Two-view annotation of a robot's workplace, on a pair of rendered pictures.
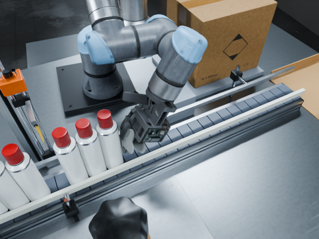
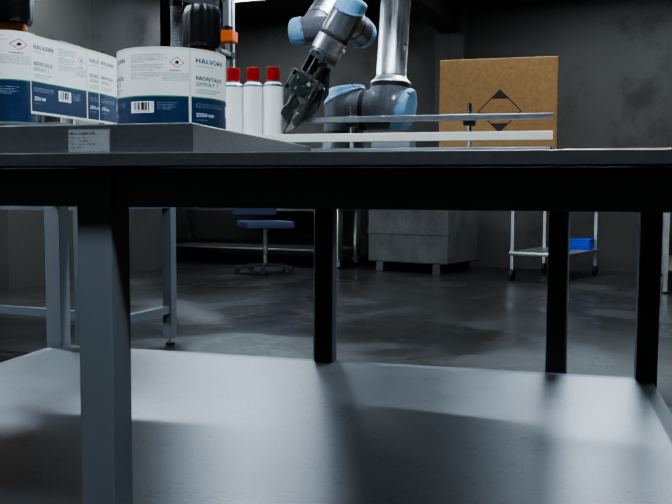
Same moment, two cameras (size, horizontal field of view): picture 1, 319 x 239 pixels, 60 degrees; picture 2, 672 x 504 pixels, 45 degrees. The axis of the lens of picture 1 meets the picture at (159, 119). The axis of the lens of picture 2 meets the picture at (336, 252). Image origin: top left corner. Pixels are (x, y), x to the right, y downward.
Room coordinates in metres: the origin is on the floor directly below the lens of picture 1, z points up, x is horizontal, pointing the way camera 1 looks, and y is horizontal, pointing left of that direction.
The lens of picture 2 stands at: (-1.00, -1.37, 0.77)
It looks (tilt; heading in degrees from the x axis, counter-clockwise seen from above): 4 degrees down; 42
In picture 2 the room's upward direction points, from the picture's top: straight up
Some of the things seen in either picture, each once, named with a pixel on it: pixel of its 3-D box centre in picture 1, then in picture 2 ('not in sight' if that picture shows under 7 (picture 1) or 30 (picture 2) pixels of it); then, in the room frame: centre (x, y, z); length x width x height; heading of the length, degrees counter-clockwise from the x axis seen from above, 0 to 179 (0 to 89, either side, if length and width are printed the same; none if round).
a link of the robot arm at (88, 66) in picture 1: (98, 48); (346, 108); (0.81, 0.20, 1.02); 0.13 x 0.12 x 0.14; 110
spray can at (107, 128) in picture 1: (109, 141); (273, 108); (0.43, 0.13, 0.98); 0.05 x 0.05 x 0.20
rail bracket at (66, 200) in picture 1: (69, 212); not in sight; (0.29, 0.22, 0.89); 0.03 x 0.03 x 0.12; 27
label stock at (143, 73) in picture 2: not in sight; (172, 95); (-0.06, -0.11, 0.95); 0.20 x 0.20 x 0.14
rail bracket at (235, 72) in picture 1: (238, 88); (468, 136); (0.72, -0.27, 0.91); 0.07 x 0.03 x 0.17; 27
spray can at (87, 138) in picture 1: (90, 150); (253, 108); (0.41, 0.17, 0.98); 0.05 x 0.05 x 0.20
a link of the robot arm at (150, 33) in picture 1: (157, 37); (351, 30); (0.59, 0.00, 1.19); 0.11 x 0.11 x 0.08; 20
